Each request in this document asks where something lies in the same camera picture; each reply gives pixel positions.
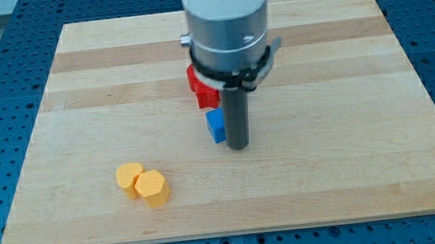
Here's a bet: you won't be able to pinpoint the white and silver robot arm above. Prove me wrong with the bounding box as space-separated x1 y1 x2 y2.
181 0 267 72

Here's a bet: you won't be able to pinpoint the red star block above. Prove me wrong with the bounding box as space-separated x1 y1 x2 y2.
186 65 220 109

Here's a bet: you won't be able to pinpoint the yellow heart block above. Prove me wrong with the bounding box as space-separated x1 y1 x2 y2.
116 162 144 199

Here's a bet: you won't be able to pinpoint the blue cube block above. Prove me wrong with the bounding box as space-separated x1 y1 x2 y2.
206 108 225 144

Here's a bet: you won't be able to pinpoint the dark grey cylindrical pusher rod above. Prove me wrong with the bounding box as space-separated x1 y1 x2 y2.
221 89 249 151

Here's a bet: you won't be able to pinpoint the yellow hexagon block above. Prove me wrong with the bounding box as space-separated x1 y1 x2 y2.
135 170 170 208

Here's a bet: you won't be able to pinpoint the light wooden board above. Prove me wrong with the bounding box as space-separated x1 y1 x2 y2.
1 0 435 244

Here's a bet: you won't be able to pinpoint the black clamp ring with lever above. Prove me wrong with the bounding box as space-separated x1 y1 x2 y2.
188 37 287 98

